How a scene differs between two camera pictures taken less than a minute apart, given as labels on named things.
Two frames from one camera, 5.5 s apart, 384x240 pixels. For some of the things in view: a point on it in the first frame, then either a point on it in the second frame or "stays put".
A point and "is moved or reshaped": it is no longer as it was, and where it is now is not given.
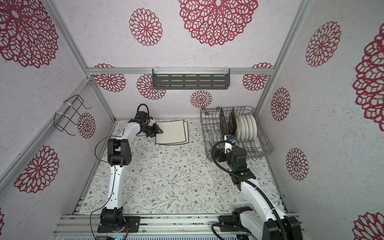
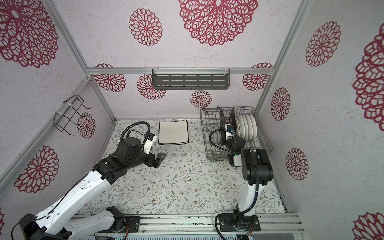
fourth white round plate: (253, 127) stays put
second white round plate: (246, 126) stays put
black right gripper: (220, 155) -> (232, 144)
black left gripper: (156, 131) -> (151, 163)
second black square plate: (232, 123) stays put
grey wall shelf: (189, 79) stays put
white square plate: (173, 131) is moved or reshaped
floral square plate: (223, 124) stays put
